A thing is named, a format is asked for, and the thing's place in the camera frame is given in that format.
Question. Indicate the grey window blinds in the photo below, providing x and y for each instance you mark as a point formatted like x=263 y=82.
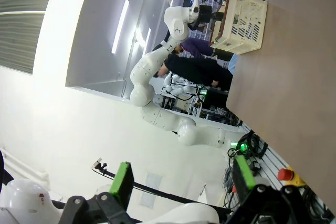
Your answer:
x=21 y=37

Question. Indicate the short ceiling light strip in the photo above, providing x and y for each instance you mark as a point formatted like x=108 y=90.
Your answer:
x=147 y=36

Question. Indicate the red emergency stop button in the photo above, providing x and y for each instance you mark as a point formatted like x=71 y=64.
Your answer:
x=284 y=174

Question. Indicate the small white background robot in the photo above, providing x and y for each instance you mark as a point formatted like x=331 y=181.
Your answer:
x=181 y=89

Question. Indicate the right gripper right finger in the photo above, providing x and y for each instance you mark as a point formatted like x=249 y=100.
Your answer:
x=242 y=174

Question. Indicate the long ceiling light strip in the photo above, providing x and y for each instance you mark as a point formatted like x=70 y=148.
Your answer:
x=120 y=26

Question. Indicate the black computer monitor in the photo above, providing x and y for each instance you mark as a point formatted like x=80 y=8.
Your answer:
x=215 y=99

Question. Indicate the bystander in black top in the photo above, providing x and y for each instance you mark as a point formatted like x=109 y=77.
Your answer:
x=199 y=72

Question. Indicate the bystander in purple top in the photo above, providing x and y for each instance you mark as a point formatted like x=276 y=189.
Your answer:
x=195 y=47

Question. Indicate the green indicator light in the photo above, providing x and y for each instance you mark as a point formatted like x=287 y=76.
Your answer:
x=242 y=147

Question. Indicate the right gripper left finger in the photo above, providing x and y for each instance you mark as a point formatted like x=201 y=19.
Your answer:
x=120 y=182

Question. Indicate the aluminium slotted base plate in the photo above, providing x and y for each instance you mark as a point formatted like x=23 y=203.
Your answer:
x=270 y=161

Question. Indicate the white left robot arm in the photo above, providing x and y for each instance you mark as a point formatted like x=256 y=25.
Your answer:
x=147 y=69

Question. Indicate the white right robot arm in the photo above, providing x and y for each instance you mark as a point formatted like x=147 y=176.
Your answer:
x=23 y=197

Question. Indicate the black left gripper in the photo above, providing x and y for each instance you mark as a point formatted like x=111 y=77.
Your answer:
x=207 y=14

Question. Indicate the metal equipment rack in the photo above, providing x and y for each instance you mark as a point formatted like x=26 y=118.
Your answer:
x=195 y=106

